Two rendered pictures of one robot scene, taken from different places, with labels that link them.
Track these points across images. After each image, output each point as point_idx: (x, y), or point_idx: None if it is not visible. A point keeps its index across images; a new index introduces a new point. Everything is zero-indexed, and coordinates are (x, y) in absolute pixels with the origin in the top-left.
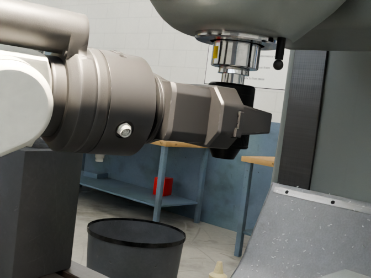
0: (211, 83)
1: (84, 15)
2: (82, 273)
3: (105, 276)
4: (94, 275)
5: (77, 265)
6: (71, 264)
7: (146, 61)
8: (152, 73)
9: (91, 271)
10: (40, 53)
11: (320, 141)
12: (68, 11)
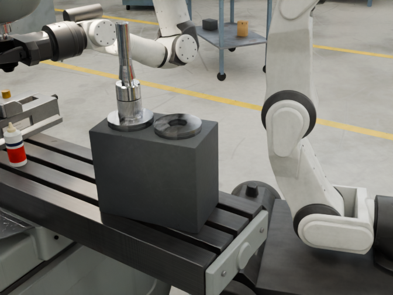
0: (13, 38)
1: (64, 10)
2: (89, 209)
3: (72, 211)
4: (80, 209)
5: (96, 218)
6: (100, 218)
7: (43, 26)
8: (41, 28)
9: (83, 213)
10: (79, 23)
11: None
12: (69, 9)
